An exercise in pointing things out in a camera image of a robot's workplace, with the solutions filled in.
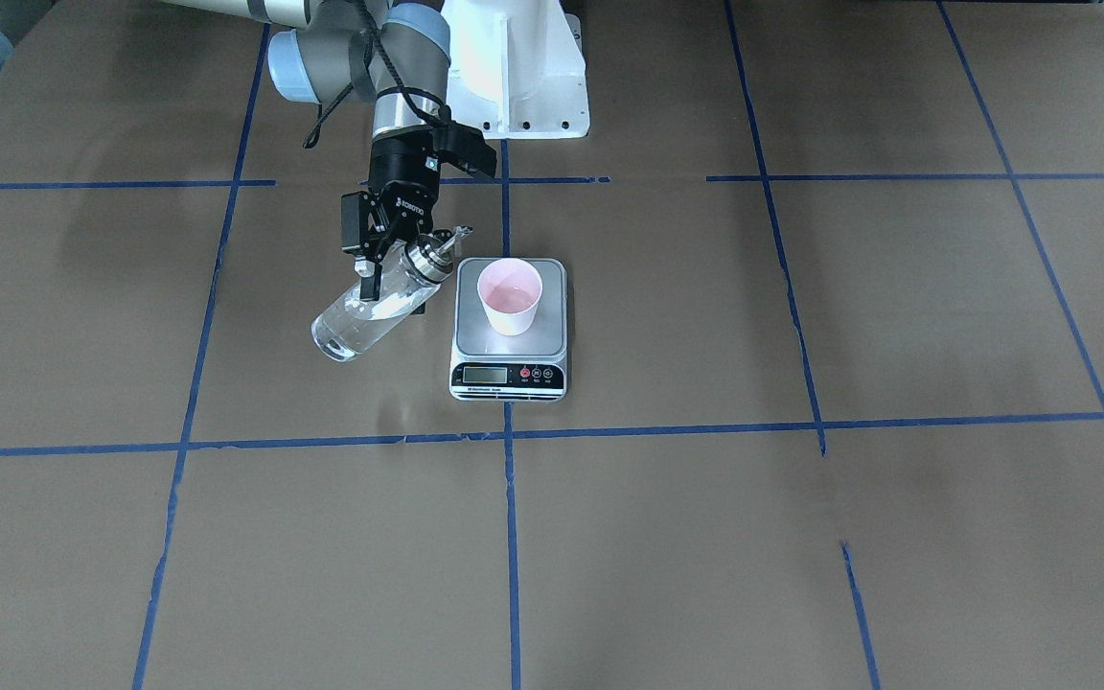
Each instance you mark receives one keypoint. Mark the pink paper cup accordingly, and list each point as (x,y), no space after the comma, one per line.
(510,290)

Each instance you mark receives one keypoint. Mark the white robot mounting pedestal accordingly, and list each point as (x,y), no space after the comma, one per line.
(517,70)

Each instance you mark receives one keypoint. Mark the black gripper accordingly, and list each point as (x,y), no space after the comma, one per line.
(396,180)

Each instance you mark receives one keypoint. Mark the digital kitchen scale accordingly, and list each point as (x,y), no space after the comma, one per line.
(528,367)

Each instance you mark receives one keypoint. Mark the glass sauce bottle metal spout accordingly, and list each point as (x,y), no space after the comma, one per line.
(414,272)

